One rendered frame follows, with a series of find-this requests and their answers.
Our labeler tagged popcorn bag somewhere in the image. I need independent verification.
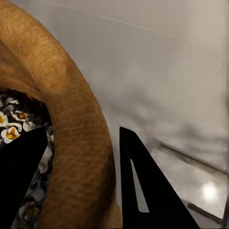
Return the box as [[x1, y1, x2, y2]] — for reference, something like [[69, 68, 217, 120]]
[[0, 0, 116, 229]]

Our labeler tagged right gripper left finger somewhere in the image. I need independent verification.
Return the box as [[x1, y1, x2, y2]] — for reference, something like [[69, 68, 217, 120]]
[[0, 127, 48, 229]]

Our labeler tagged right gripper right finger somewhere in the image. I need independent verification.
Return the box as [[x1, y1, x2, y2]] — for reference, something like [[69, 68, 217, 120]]
[[119, 127, 200, 229]]

